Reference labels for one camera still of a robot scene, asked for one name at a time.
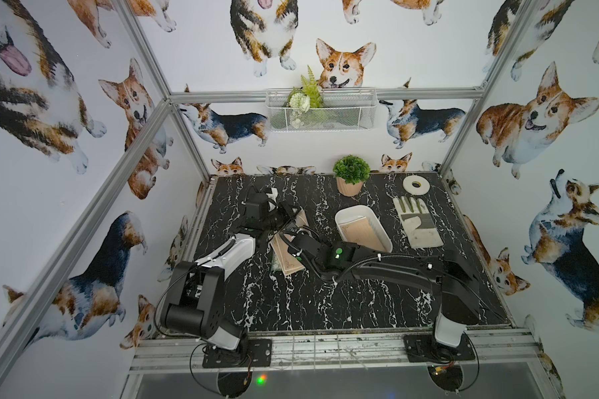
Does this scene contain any white storage box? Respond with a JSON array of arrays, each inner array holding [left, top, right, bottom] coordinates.
[[334, 204, 393, 253]]

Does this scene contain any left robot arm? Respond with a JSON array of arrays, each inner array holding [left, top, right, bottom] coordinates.
[[155, 188, 301, 352]]

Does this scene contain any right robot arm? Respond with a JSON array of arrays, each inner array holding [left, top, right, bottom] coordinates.
[[280, 228, 480, 348]]

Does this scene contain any tan paper in box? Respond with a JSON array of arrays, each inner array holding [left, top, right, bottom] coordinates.
[[345, 218, 385, 251]]

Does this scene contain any potted green plant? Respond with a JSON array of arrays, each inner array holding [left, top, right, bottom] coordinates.
[[333, 155, 371, 197]]

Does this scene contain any artificial fern and flower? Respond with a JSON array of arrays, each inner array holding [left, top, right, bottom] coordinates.
[[285, 66, 324, 129]]

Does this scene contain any white tape roll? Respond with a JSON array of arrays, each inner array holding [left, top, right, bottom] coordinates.
[[403, 175, 430, 196]]

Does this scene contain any white wire wall basket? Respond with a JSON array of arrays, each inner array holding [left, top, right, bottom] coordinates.
[[266, 88, 379, 132]]

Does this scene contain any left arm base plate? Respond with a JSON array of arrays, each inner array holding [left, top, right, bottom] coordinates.
[[202, 338, 273, 369]]

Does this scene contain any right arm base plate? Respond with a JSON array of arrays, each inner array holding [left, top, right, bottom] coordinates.
[[403, 333, 477, 364]]

